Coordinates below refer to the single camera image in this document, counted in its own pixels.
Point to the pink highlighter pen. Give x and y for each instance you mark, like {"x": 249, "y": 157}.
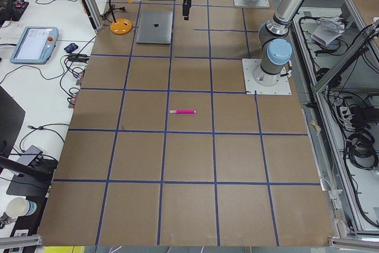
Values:
{"x": 182, "y": 111}

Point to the silver apple laptop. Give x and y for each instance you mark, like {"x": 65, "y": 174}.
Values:
{"x": 155, "y": 27}

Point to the blue teach pendant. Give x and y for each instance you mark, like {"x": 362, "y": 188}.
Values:
{"x": 35, "y": 46}

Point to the black monitor stand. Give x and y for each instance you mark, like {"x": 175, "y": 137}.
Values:
{"x": 32, "y": 170}

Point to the white paper cup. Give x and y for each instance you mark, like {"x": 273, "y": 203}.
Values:
{"x": 19, "y": 206}

